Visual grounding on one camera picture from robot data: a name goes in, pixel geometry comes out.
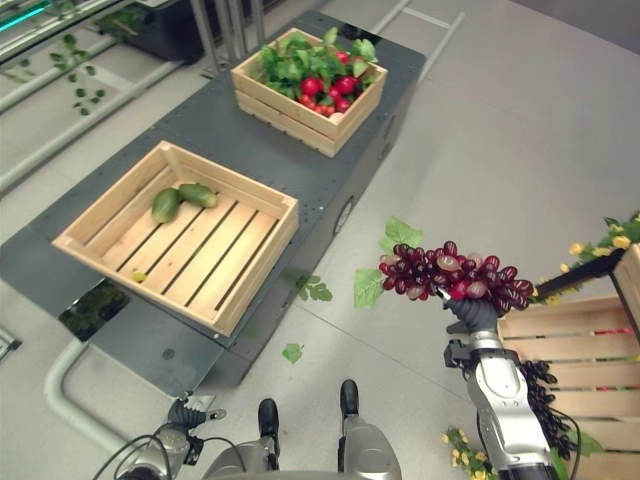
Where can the yellow flower vine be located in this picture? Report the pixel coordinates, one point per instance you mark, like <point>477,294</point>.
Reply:
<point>607,245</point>

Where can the silver robot right leg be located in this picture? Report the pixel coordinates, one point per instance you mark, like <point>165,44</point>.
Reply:
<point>367,445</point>

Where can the leafy radish greens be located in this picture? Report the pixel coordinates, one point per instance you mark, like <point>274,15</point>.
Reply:
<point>295,60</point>

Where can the black grape bunch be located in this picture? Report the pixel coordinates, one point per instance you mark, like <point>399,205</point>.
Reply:
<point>542,395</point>

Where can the red grape bunch with leaves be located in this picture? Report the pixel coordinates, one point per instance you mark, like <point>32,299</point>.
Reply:
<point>450,275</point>

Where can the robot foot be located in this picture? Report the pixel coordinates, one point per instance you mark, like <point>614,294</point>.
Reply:
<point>349,397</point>
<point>268,417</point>

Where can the red radish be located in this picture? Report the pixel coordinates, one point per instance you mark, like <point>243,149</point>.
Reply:
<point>307,101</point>
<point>346,85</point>
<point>342,104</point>
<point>311,87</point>
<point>342,57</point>

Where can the lobed green loose leaf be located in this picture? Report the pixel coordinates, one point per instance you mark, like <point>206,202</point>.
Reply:
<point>315,289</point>

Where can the silver robot leg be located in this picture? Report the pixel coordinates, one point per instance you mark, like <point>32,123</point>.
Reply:
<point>245,457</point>
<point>367,445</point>

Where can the wooden crate with fruits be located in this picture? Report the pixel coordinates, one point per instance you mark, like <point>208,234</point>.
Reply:
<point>590,350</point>

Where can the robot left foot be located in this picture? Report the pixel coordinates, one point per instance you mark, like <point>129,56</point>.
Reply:
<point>268,417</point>

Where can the grey floor pipe rail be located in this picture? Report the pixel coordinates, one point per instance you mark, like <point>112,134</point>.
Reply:
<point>65,390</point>

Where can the small green grape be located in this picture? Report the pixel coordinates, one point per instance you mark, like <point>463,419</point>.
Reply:
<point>138,275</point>

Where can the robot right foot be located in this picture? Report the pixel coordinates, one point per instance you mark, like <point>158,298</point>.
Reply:
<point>349,397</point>

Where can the small green loose leaf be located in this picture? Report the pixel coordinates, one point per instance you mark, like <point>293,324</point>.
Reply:
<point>293,353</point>

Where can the green leaf vine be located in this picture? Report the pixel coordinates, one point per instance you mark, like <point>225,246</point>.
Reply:
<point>75,65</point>

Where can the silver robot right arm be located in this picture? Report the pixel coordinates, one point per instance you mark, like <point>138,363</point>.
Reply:
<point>500,395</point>

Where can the shallow wooden slat crate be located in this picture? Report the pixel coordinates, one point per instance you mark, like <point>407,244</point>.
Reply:
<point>200,255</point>

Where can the yellow flower sprig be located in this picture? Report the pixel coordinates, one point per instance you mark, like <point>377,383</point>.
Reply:
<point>465,452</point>

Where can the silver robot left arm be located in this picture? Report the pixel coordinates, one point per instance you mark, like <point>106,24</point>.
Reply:
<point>167,446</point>

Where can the silver robot left leg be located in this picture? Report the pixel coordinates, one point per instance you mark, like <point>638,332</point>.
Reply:
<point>245,457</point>

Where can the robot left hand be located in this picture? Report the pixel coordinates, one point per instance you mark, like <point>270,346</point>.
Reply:
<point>192,412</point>

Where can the grey metal ladder frame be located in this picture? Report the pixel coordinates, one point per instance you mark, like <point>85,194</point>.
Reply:
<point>425,35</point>

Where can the wooden crate with black frame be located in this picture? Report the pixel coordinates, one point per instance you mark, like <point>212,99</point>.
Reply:
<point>629,280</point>

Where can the dark grey metal platform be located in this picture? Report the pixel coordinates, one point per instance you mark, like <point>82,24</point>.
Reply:
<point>200,120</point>

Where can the wooden crate with radishes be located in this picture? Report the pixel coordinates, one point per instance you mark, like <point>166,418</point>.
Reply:
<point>305,117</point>

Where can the black storage bin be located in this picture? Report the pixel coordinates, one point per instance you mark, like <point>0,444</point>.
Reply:
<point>160,27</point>

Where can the green mango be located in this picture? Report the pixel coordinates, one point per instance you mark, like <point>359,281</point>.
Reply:
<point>199,195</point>
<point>165,205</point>

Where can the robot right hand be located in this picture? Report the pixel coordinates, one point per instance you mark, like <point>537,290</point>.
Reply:
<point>475,315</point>

